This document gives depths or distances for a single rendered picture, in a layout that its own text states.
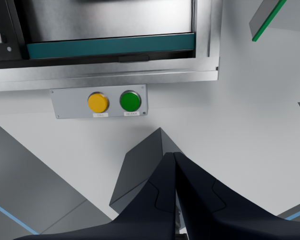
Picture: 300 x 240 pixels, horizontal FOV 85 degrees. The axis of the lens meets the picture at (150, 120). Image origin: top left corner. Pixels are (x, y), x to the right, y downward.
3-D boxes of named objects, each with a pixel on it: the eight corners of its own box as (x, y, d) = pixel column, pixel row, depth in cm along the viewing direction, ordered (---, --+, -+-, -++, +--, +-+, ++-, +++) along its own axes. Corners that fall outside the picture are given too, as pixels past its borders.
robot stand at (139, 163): (154, 182, 54) (154, 245, 35) (125, 153, 51) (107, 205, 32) (188, 158, 51) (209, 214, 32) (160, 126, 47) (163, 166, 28)
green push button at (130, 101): (140, 108, 36) (139, 111, 34) (123, 109, 37) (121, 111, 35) (139, 90, 35) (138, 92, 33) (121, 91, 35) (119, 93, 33)
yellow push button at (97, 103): (109, 110, 37) (107, 112, 35) (92, 110, 37) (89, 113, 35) (107, 92, 35) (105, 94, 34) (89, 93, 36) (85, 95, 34)
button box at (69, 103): (148, 109, 42) (147, 115, 36) (68, 112, 43) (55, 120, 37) (146, 81, 40) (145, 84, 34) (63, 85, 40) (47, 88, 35)
